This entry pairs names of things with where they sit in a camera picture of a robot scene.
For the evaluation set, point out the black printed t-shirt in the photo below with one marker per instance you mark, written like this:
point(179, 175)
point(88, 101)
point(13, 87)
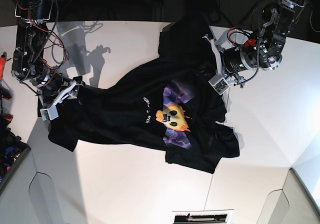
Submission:
point(166, 104)

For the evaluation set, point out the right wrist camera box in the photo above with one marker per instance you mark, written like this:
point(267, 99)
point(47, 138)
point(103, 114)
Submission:
point(49, 113)

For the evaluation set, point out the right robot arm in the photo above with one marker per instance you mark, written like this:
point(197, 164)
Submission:
point(29, 66)

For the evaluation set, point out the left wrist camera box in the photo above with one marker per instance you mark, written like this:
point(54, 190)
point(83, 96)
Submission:
point(219, 84)

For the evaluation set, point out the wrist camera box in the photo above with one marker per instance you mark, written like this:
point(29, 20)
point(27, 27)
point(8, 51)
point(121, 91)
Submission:
point(219, 84)
point(49, 113)

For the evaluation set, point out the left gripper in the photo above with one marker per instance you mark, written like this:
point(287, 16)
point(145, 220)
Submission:
point(229, 62)

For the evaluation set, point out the black white label plate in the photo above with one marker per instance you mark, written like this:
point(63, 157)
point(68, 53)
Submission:
point(203, 217)

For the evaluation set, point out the orange handled tool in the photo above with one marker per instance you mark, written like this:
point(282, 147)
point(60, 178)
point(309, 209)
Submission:
point(4, 93)

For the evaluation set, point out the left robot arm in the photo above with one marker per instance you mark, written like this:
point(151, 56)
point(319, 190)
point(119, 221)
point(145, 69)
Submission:
point(261, 49)

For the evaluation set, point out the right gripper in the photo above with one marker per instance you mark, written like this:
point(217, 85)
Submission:
point(59, 88)

